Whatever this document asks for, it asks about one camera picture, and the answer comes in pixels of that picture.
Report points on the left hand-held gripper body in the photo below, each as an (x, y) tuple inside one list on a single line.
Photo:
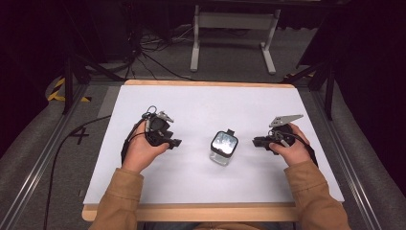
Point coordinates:
[(156, 126)]

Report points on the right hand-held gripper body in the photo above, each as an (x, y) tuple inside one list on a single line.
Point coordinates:
[(281, 129)]

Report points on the clear square jar black lid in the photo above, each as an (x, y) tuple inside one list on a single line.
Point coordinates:
[(223, 146)]

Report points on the person's right hand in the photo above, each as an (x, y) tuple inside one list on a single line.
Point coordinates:
[(293, 150)]

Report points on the person's left hand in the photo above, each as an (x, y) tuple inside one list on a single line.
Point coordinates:
[(143, 150)]

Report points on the white mat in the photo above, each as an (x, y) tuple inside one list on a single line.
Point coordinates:
[(210, 143)]

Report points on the black metal stand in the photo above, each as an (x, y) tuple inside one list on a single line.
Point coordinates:
[(79, 73), (319, 76)]

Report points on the yellow black floor tape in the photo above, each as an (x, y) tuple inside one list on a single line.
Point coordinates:
[(59, 92)]

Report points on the aluminium floor rail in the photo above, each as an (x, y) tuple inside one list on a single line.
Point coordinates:
[(38, 159), (348, 159)]

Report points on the grey metal table frame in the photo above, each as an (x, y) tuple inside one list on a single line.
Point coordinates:
[(234, 35)]

